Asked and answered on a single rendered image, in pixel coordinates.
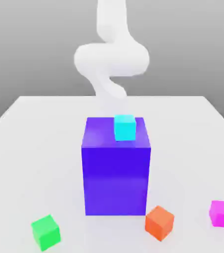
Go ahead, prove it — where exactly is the small cyan cube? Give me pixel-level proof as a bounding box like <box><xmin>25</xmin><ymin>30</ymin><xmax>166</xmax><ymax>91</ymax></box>
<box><xmin>114</xmin><ymin>114</ymin><xmax>136</xmax><ymax>142</ymax></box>

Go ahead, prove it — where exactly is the small orange cube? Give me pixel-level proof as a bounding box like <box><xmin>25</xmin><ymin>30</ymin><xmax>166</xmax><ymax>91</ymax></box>
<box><xmin>144</xmin><ymin>205</ymin><xmax>175</xmax><ymax>242</ymax></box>

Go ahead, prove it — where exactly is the small green cube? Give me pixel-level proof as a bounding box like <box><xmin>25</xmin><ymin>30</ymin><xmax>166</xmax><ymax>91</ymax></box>
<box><xmin>31</xmin><ymin>214</ymin><xmax>61</xmax><ymax>252</ymax></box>

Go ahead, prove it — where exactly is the small magenta cube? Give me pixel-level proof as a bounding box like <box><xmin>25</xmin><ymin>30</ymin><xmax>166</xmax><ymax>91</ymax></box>
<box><xmin>209</xmin><ymin>200</ymin><xmax>224</xmax><ymax>228</ymax></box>

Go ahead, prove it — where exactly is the large purple box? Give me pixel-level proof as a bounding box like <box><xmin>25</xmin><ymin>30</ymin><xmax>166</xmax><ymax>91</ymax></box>
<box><xmin>81</xmin><ymin>117</ymin><xmax>151</xmax><ymax>216</ymax></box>

